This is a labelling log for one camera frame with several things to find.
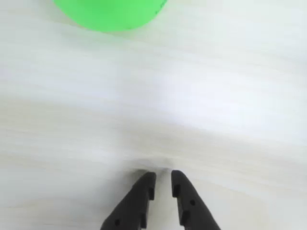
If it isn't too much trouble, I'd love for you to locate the green rubber duck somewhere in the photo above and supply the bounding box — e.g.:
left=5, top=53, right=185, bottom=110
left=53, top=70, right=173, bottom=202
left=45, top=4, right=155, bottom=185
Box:
left=52, top=0, right=168, bottom=33

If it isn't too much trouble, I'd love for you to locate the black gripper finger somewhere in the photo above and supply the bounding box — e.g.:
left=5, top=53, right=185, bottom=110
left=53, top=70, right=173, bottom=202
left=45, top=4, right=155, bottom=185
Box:
left=171, top=170, right=222, bottom=230
left=99, top=172, right=157, bottom=230

